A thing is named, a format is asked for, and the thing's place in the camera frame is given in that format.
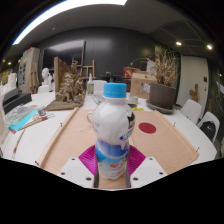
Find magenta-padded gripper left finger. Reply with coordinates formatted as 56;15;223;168
57;144;100;189

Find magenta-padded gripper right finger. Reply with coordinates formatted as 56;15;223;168
125;144;168;189

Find white blue-capped drink bottle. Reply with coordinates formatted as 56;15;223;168
92;82;136;181

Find beige canvas mat wooden slats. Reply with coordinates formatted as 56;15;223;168
34;106;200;189

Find flat round red coaster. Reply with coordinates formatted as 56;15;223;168
138;122;157;135

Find grey plant saucer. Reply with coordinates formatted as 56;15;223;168
145;99;176;115

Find bundle of paintbrushes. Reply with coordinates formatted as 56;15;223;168
19;113;56;131

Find long thin paintbrush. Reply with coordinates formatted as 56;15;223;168
12;128;27;159

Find small paint jar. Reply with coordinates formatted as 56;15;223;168
37;105;47;118

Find black backpack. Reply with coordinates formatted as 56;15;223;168
199;120;217;141

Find small white cup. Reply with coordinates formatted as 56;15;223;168
127;95;139;105

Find white plastic chair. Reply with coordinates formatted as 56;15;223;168
37;84;51;94
179;98;203;125
92;79;108;94
197;111;222;144

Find dried plant in grey pot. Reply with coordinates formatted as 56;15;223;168
148;49;179;109

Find printed newspaper sheet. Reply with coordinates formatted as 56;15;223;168
92;90;105;106

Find colourful painting sheet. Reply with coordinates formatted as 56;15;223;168
4;104;39;134

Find small green-labelled plastic bottle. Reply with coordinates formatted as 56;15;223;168
86;72;95;96

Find gold sculpture on wooden base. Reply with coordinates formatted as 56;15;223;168
45;56;87;112

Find cardboard box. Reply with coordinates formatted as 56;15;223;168
129;70;156;100

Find large black box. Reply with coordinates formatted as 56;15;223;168
3;92;33;114

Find white plaster bust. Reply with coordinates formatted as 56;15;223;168
49;73;56;92
41;67;54;88

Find small black box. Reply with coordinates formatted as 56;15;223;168
2;87;20;103

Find wooden easel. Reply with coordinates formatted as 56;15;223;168
79;59;97;81
30;62;41;94

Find red box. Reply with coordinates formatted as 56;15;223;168
122;66;139;79

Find white wrapped figure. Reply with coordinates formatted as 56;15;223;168
145;59;157;75

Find beige cabinet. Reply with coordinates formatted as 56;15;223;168
17;47;41;94

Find long ceiling light strip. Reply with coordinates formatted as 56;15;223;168
12;0;128;46

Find wooden wall figure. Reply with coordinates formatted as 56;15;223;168
189;83;200;103

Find black wall screen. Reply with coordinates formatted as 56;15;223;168
41;39;86;70

